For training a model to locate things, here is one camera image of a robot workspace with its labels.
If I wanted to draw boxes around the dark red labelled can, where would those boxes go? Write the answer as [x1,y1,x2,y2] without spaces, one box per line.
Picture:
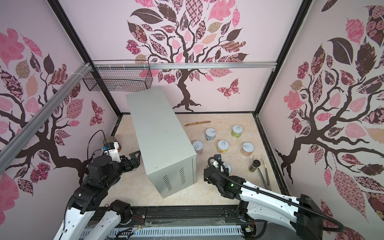
[103,136,122,152]

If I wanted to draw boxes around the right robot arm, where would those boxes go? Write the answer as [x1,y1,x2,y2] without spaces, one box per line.
[204,154,346,240]

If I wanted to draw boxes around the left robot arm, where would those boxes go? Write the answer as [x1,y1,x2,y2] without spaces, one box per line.
[54,151,141,240]

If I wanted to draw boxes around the grey metal cabinet box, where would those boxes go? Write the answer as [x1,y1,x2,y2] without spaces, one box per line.
[126,87,197,198]

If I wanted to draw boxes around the pink labelled can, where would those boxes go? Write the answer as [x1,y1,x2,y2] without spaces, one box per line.
[193,141,204,154]

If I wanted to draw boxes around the wooden knife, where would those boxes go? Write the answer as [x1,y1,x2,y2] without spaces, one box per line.
[184,121,211,127]

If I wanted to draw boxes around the white green labelled can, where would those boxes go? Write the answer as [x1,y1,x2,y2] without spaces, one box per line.
[205,128,217,142]

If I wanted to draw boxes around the yellow labelled can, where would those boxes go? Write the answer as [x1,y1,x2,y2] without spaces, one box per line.
[217,140,230,154]

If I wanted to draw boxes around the pale blue labelled can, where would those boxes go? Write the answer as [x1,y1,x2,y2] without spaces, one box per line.
[223,163,232,175]

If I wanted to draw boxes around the orange labelled can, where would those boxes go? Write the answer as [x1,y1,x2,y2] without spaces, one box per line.
[241,142,255,157]

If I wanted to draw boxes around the dark pepper shaker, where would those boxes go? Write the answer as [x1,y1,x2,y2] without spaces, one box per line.
[249,160,261,173]

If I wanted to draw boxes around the metal tongs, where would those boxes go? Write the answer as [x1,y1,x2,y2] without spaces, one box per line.
[254,156,271,190]

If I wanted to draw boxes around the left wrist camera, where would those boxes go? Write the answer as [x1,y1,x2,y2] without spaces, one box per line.
[103,142,120,156]

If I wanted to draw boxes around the white slotted cable duct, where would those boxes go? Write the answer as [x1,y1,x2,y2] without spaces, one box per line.
[68,225,243,240]

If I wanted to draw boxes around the black wire basket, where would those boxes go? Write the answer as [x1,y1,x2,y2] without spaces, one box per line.
[83,61,154,92]

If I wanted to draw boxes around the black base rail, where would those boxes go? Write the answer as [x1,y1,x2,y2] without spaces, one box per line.
[55,203,316,240]

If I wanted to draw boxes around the horizontal aluminium rail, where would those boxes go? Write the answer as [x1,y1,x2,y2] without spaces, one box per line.
[94,62,277,70]

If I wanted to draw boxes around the diagonal aluminium rail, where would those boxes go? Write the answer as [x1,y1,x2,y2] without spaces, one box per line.
[1,63,91,173]

